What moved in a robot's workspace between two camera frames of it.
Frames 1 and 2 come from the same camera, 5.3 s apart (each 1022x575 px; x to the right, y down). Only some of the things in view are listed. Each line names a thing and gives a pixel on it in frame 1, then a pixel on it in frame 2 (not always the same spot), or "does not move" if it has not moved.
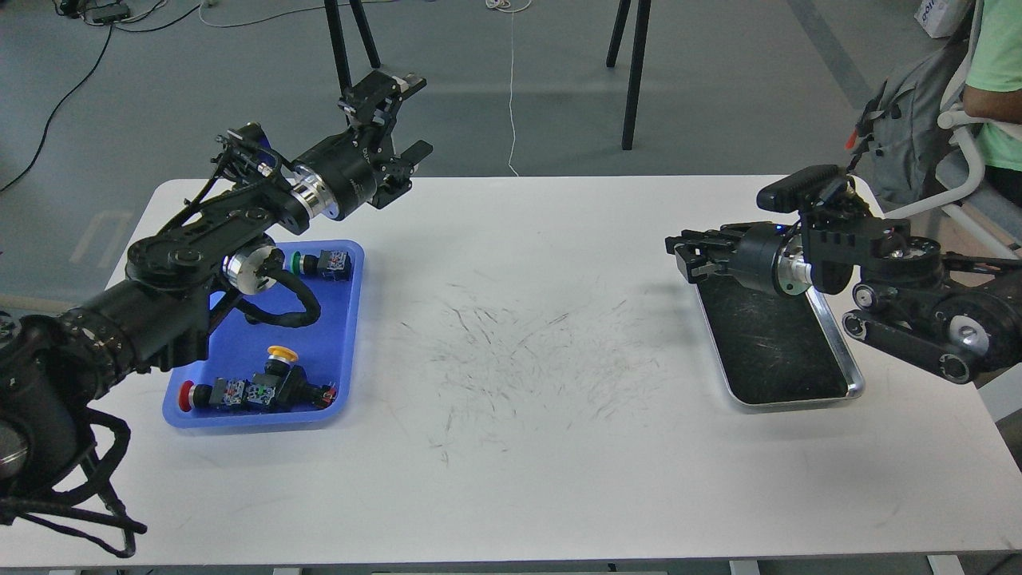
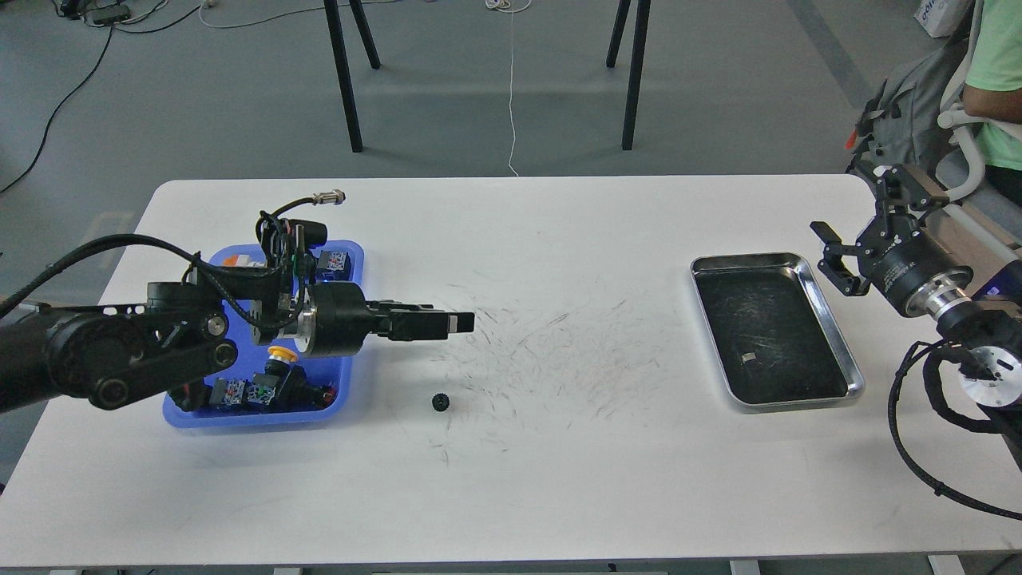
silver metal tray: x=771 y=350 does not move
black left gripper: x=344 y=174 → x=343 y=317
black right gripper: x=764 y=255 → x=899 y=256
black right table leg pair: x=643 y=11 does not move
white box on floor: x=941 y=17 does not move
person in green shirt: x=992 y=93 does not move
